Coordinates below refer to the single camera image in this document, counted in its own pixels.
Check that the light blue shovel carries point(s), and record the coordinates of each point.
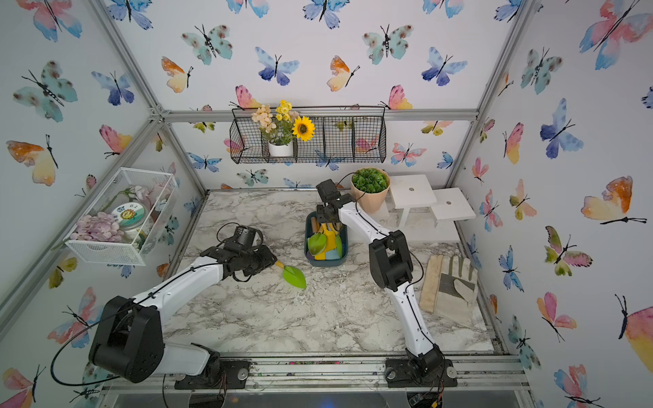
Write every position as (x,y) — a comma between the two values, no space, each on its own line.
(333,255)

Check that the green shovel wooden handle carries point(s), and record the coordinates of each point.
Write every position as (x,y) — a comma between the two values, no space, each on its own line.
(314,225)

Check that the teal plastic storage box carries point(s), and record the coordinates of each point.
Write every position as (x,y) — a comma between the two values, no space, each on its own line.
(324,263)

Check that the terracotta pot green plant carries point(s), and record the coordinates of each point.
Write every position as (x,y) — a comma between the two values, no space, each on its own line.
(370,187)

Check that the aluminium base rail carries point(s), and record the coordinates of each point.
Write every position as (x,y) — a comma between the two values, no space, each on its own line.
(368,371)

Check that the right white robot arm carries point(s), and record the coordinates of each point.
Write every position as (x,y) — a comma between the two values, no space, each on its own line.
(391,267)

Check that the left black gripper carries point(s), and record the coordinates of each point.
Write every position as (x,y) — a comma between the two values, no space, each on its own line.
(268,260)

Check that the white pot with flowers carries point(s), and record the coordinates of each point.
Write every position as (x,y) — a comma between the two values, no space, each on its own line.
(282,127)

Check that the white stepped wooden stand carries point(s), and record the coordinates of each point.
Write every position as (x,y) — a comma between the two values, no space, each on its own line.
(413,207)

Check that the black wire wall basket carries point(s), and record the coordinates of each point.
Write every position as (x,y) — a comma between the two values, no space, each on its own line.
(343,134)

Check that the yellow plastic shovel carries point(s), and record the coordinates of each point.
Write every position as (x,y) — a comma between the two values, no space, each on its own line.
(328,230)

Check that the pink artificial hydrangea flowers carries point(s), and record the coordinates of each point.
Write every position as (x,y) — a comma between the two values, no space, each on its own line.
(101,227)

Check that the beige gardening glove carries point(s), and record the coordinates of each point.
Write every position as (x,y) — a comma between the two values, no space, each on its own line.
(450,289)

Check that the white wire wall basket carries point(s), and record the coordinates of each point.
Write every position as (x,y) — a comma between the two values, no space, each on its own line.
(158,192)

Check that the round tin green lid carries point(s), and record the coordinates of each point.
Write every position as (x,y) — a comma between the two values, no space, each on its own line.
(129,215)

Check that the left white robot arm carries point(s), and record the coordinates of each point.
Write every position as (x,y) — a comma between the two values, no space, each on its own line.
(129,339)

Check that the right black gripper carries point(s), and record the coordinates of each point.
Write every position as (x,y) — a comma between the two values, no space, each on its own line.
(320,216)

